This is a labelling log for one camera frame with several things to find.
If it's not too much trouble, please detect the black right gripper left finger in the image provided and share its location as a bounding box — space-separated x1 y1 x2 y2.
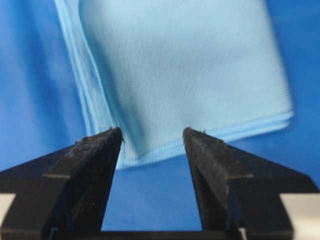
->
0 127 123 240

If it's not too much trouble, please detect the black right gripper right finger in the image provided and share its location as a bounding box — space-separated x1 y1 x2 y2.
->
183 127 320 240

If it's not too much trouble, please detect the dark blue table cloth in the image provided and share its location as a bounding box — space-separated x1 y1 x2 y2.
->
0 0 320 231

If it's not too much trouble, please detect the light blue towel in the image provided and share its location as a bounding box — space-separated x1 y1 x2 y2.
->
55 0 294 169

